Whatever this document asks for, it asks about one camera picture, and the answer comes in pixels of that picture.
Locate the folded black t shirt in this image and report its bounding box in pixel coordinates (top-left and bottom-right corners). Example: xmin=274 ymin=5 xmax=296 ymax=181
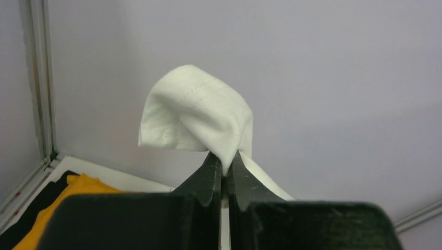
xmin=1 ymin=171 xmax=78 ymax=249

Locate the folded orange t shirt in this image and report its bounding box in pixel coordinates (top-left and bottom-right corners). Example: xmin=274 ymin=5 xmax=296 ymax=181
xmin=13 ymin=173 xmax=123 ymax=250

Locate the white t shirt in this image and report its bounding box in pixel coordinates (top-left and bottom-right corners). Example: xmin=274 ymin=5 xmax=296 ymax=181
xmin=138 ymin=65 xmax=292 ymax=201

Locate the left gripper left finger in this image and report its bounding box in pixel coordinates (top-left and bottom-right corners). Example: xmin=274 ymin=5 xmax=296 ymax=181
xmin=37 ymin=153 xmax=222 ymax=249

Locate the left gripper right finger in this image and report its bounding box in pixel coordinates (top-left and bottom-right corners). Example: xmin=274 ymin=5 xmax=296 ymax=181
xmin=227 ymin=154 xmax=402 ymax=249

